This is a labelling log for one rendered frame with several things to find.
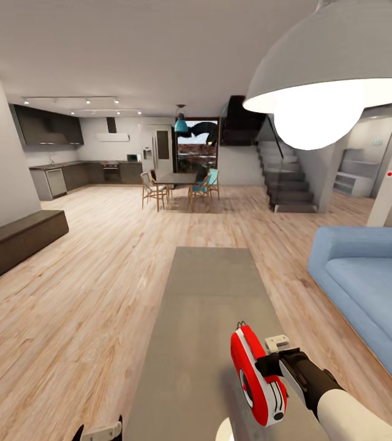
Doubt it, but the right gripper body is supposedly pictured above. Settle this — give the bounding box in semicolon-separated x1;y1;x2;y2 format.
257;352;283;377

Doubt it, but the radio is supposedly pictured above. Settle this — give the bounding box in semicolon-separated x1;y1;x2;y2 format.
230;324;288;427

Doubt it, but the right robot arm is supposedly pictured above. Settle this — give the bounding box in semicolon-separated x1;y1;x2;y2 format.
255;334;392;441

